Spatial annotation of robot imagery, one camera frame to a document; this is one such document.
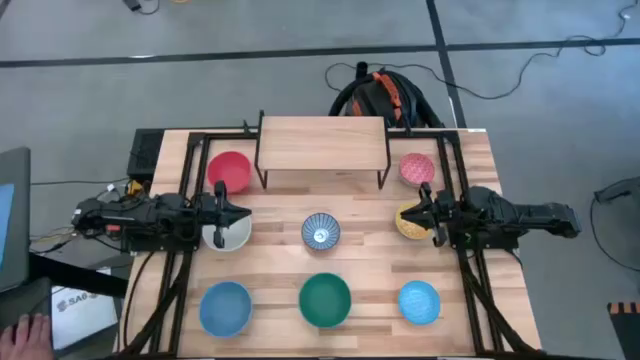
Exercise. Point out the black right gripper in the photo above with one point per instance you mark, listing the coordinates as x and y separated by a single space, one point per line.
447 215

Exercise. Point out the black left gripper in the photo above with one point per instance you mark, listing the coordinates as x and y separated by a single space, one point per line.
220 215

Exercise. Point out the small yellow patterned bowl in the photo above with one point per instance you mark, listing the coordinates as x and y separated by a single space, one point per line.
412 231

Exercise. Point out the large white bowl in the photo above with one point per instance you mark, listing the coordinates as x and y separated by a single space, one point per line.
237 238

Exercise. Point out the large red bowl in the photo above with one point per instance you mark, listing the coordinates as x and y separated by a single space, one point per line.
229 171

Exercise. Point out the small pink patterned bowl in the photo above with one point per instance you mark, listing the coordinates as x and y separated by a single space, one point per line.
417 169

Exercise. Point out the small blue striped bowl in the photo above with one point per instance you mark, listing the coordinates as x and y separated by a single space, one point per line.
320 231

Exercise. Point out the large blue bowl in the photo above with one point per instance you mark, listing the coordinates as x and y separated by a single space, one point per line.
225 310

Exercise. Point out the large green bowl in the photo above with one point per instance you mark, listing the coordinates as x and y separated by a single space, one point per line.
325 300

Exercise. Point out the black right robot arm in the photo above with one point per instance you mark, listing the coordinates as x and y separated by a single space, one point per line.
525 215

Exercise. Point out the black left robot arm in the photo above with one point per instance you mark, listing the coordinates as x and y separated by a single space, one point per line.
140 215

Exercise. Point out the wooden shelf with black legs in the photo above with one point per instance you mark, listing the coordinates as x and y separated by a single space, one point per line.
322 142

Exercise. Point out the small light blue patterned bowl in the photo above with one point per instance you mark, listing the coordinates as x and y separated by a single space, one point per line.
419 302

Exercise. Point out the black vented box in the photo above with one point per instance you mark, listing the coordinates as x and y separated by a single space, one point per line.
146 152

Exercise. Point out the black and orange backpack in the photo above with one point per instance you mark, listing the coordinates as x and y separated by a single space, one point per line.
380 100

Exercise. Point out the white printed cardboard box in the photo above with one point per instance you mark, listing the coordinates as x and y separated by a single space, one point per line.
80 312

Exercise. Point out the grey computer monitor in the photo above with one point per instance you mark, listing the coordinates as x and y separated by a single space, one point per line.
14 220

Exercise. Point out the black orange striped object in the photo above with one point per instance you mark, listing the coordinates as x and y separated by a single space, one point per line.
627 330

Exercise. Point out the person's hand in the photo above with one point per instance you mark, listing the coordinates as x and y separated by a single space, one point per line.
27 342

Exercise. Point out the black metal table frame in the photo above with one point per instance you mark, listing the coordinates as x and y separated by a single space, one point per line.
425 134

